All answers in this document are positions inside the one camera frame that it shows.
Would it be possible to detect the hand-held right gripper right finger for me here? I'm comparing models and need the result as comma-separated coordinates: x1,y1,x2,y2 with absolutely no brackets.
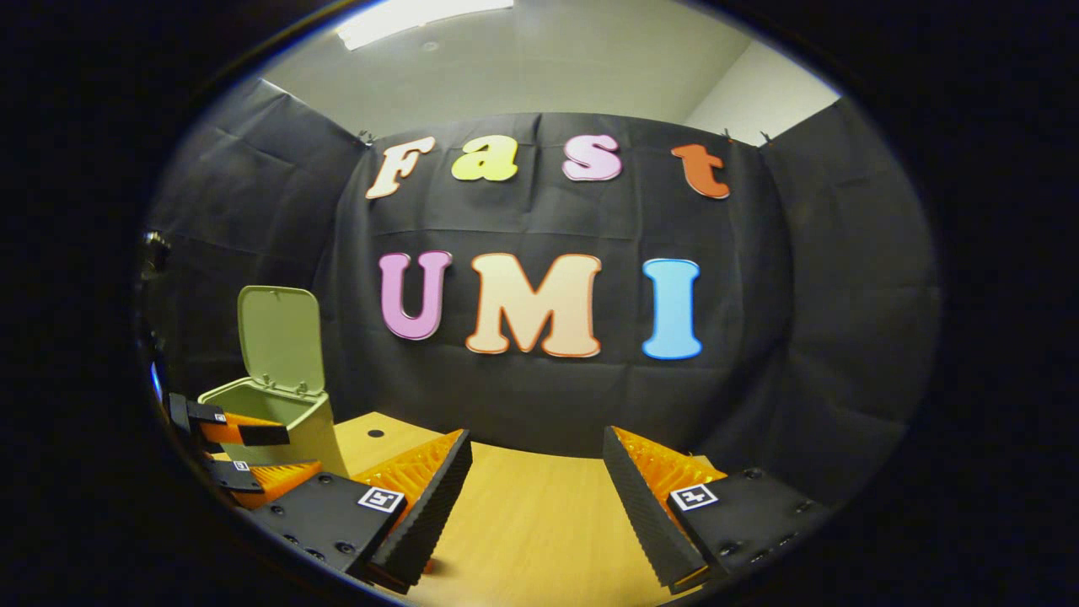
602,425,834,595

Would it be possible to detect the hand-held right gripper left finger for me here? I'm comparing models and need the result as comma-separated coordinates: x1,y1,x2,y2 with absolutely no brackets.
240,428,474,595

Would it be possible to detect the green desktop garbage bin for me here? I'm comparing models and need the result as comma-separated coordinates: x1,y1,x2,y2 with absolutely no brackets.
197,285,348,478

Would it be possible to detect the wooden desktop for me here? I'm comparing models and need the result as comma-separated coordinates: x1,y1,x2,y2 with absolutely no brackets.
207,411,738,607

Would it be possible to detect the black backdrop cloth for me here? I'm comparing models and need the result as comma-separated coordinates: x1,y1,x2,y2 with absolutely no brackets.
139,78,941,507

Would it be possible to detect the ceiling light panel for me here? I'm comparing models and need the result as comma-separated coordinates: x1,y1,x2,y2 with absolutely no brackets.
336,0,515,51

